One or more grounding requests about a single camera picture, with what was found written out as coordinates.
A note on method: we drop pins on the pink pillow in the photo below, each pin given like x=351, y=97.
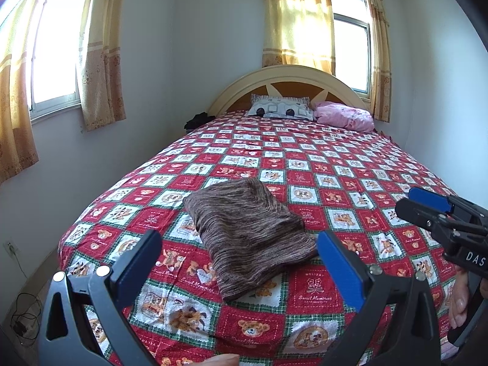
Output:
x=343, y=116

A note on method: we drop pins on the white wall outlet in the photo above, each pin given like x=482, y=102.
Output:
x=9, y=247

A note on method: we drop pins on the dark cloth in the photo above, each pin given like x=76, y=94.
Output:
x=196, y=121

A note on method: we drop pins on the person's left hand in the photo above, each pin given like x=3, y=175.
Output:
x=221, y=361

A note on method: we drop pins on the person's right hand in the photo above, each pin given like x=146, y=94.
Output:
x=459, y=301

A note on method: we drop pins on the brown knitted sweater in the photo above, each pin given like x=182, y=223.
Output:
x=244, y=228

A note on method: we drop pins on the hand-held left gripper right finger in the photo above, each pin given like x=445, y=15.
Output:
x=343, y=270

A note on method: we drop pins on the cream wooden headboard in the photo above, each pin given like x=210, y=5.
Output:
x=293, y=72

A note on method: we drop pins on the large side window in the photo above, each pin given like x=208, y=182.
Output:
x=53, y=53

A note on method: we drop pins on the red checked printed blanket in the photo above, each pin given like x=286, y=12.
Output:
x=305, y=160

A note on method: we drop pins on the pink cloth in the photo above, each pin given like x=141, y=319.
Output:
x=450, y=350

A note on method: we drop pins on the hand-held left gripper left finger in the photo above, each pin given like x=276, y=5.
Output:
x=139, y=270

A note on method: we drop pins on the grey patterned pillow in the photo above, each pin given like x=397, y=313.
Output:
x=278, y=107

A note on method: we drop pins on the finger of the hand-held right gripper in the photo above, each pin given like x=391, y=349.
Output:
x=430, y=199
x=415, y=211

